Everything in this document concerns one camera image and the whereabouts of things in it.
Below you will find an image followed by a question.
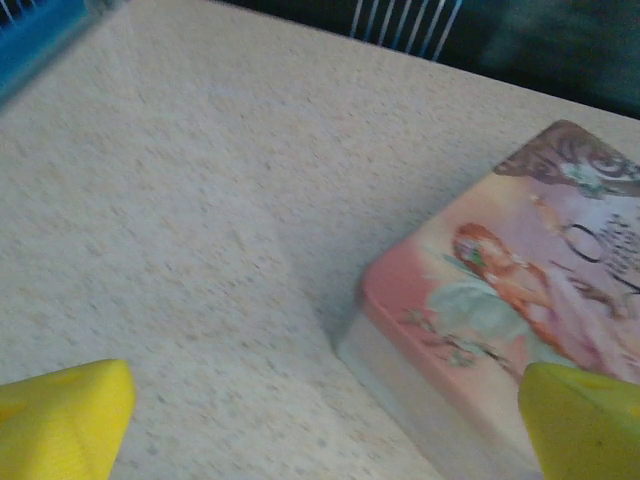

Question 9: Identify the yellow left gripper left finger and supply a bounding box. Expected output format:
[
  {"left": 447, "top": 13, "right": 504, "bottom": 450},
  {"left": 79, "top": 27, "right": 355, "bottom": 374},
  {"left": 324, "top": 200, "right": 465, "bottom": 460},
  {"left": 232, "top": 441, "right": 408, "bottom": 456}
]
[{"left": 0, "top": 358, "right": 138, "bottom": 480}]

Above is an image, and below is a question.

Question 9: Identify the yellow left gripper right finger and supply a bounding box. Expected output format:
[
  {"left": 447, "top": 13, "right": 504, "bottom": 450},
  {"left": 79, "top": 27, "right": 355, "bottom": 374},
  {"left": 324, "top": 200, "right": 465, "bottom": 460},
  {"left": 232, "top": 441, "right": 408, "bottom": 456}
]
[{"left": 517, "top": 362, "right": 640, "bottom": 480}]

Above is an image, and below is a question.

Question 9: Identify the pink illustrated tin box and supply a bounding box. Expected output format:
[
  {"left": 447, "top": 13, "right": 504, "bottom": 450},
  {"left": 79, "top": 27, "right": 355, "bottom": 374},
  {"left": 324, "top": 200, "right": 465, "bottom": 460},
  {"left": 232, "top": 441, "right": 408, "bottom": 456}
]
[{"left": 337, "top": 118, "right": 640, "bottom": 480}]

